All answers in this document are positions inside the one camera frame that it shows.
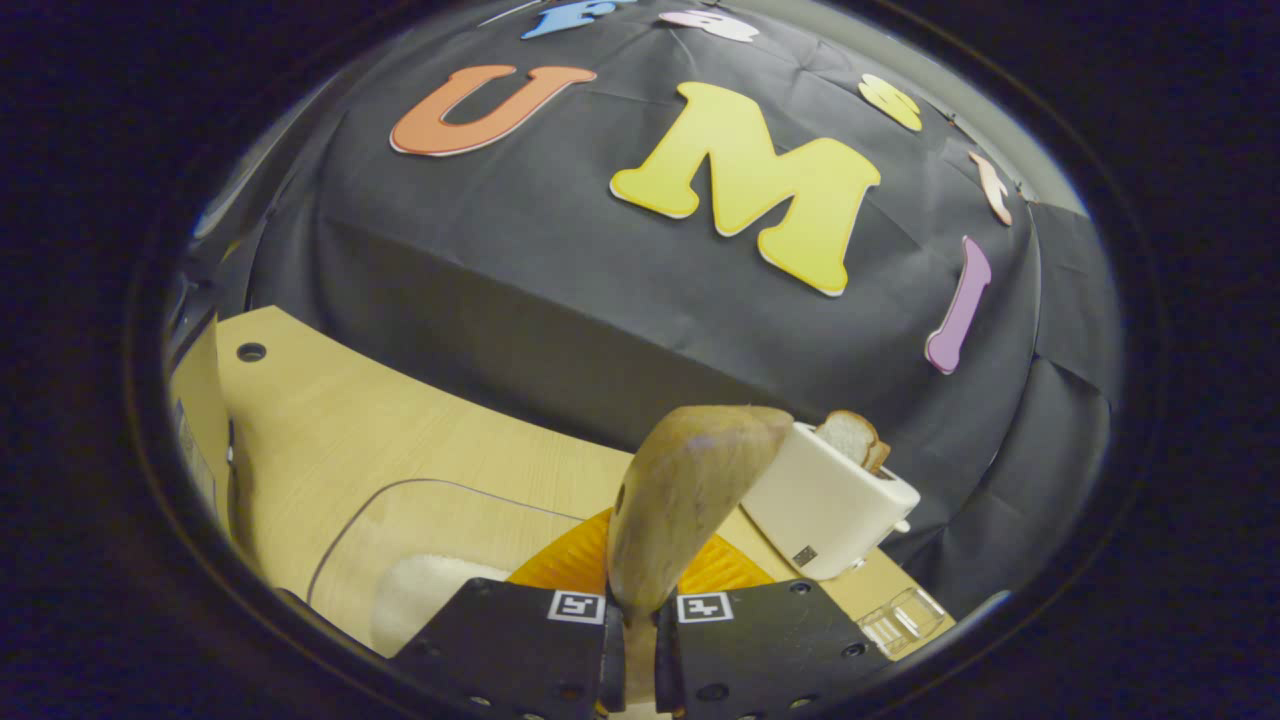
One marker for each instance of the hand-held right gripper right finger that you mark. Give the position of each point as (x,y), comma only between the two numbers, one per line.
(760,640)

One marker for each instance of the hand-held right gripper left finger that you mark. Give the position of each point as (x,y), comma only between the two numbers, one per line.
(520,650)

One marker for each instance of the white rice heap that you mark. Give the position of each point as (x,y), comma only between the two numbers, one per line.
(425,595)

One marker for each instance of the clear plastic rice container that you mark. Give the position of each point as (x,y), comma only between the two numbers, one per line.
(420,520)

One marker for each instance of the wooden spoon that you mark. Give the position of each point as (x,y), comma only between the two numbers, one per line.
(680,490)

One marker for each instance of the white toaster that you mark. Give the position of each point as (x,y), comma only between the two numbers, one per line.
(820,510)

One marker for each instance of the brown bread slice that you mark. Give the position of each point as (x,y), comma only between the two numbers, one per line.
(850,435)

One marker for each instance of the black backdrop cloth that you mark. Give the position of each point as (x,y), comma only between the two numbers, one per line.
(650,320)

